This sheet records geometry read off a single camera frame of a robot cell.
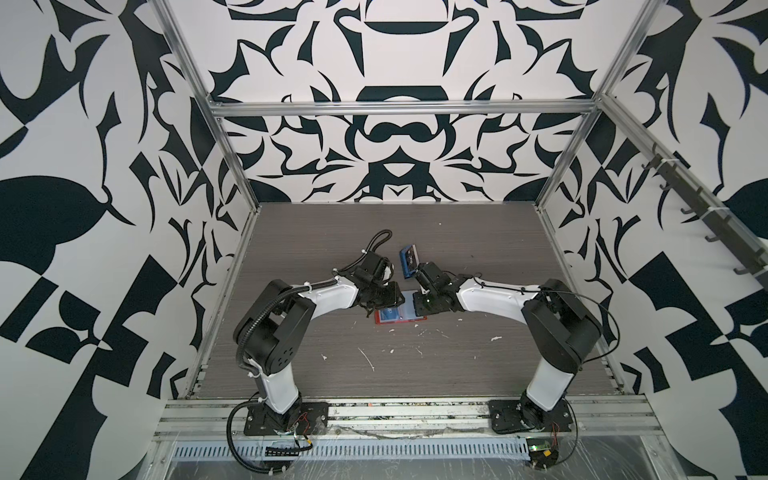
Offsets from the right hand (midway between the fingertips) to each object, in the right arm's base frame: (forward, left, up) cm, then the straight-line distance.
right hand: (419, 303), depth 93 cm
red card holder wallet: (-3, +5, 0) cm, 6 cm away
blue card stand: (+15, +2, +2) cm, 15 cm away
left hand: (+1, +4, +4) cm, 6 cm away
